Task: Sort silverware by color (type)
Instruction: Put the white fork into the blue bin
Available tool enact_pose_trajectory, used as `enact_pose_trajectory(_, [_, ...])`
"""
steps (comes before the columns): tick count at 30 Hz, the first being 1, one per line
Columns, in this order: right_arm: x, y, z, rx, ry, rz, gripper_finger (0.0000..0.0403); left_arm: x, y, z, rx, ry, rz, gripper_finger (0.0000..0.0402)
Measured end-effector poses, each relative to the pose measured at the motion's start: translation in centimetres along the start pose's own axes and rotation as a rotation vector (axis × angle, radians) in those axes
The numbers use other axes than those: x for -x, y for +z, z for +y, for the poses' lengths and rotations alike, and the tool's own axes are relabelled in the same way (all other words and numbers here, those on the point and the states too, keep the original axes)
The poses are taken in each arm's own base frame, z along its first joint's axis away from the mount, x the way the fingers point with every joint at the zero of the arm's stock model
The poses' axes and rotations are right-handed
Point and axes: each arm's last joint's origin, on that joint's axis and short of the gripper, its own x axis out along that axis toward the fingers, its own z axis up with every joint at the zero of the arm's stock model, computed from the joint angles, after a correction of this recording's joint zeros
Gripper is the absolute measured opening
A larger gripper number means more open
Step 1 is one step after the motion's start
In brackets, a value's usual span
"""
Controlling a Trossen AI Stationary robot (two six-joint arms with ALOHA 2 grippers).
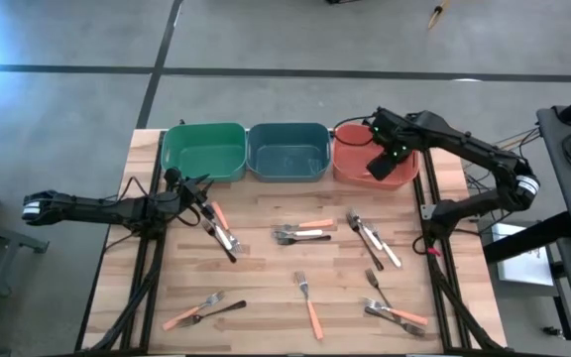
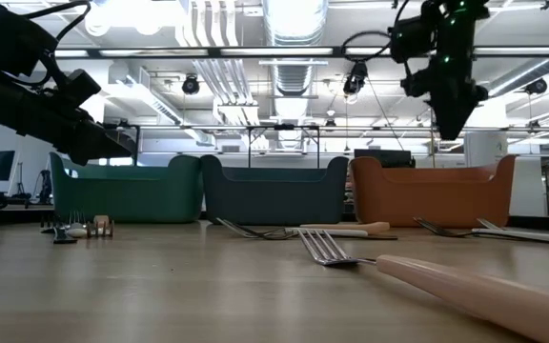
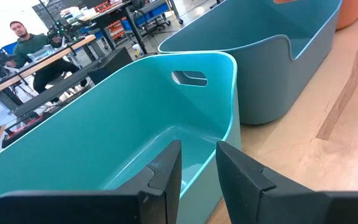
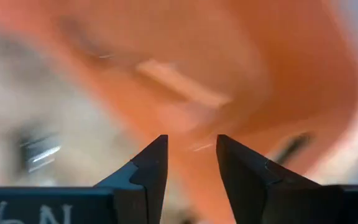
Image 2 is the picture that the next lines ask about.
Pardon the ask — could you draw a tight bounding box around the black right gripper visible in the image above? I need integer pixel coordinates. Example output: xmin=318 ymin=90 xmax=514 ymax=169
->
xmin=400 ymin=64 xmax=489 ymax=141

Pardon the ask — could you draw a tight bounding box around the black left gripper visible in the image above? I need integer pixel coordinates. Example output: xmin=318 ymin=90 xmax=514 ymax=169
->
xmin=0 ymin=71 xmax=132 ymax=167

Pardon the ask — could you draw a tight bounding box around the black fork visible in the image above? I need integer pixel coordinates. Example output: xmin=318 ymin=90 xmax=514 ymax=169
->
xmin=215 ymin=217 xmax=398 ymax=241
xmin=412 ymin=216 xmax=476 ymax=238
xmin=39 ymin=212 xmax=79 ymax=246

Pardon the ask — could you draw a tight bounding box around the thin vertical pole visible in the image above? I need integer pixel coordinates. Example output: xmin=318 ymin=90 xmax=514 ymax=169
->
xmin=427 ymin=121 xmax=437 ymax=168

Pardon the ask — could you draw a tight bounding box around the black-framed background table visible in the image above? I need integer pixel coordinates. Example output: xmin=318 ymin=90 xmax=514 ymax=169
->
xmin=102 ymin=123 xmax=141 ymax=167
xmin=245 ymin=123 xmax=322 ymax=169

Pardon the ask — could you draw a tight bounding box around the green plastic bin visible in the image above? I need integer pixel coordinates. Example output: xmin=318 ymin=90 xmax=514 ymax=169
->
xmin=49 ymin=151 xmax=205 ymax=225

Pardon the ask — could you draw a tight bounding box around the orange plastic bin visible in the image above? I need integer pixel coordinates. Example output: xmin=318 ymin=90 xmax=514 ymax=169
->
xmin=349 ymin=154 xmax=518 ymax=229

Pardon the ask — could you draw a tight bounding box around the black hanging ceiling device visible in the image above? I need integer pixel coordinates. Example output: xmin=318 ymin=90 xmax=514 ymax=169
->
xmin=181 ymin=73 xmax=202 ymax=96
xmin=524 ymin=77 xmax=549 ymax=96
xmin=342 ymin=60 xmax=370 ymax=96

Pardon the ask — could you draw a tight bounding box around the black overhead bar with lights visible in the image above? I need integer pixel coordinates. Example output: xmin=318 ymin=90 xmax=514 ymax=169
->
xmin=40 ymin=45 xmax=549 ymax=61

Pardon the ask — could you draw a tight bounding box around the teal plastic bin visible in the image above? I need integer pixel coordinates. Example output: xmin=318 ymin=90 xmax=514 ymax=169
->
xmin=200 ymin=154 xmax=351 ymax=227

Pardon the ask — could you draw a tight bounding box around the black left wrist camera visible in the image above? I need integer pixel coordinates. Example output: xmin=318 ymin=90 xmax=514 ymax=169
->
xmin=61 ymin=68 xmax=103 ymax=105

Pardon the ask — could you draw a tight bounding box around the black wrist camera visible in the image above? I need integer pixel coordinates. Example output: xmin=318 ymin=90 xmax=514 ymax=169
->
xmin=61 ymin=68 xmax=103 ymax=105
xmin=388 ymin=12 xmax=440 ymax=66

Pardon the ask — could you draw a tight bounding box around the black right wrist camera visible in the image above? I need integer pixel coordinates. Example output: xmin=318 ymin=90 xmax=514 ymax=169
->
xmin=388 ymin=12 xmax=440 ymax=66

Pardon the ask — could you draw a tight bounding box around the black left camera cable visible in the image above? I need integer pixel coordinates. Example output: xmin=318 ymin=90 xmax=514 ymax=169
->
xmin=20 ymin=0 xmax=92 ymax=91

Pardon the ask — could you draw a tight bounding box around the black camera cable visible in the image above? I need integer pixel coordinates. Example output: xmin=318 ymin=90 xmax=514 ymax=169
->
xmin=339 ymin=0 xmax=417 ymax=64
xmin=20 ymin=0 xmax=92 ymax=91

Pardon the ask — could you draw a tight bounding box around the black right camera cable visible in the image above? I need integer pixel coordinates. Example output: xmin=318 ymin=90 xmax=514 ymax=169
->
xmin=339 ymin=0 xmax=417 ymax=64

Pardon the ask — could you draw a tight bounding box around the silver ventilation duct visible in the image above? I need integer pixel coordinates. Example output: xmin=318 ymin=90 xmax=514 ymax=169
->
xmin=260 ymin=0 xmax=329 ymax=99

